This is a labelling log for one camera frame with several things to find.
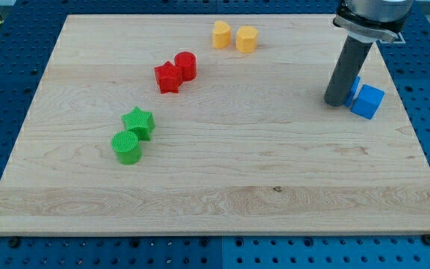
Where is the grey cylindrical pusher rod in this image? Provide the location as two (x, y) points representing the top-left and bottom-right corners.
(324, 36), (372, 107)

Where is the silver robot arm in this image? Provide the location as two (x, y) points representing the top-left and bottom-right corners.
(324, 0), (414, 107)

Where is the red star block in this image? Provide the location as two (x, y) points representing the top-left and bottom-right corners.
(154, 61), (183, 94)

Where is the green star block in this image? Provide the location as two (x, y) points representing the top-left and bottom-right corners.
(121, 106), (155, 141)

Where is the blue flat block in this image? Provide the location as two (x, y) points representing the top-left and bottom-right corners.
(344, 76), (361, 108)

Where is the blue cube block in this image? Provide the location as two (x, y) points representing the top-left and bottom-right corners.
(350, 84), (385, 120)

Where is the yellow hexagon block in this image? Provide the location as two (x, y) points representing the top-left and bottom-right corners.
(235, 25), (258, 54)

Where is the yellow heart block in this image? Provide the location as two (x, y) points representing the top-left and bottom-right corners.
(212, 20), (231, 49)

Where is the red cylinder block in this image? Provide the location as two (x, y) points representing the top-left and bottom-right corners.
(174, 52), (197, 81)

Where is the wooden board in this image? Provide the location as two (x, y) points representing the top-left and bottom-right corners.
(0, 15), (430, 237)

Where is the green cylinder block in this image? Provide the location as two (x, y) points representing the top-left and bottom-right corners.
(111, 131), (142, 165)

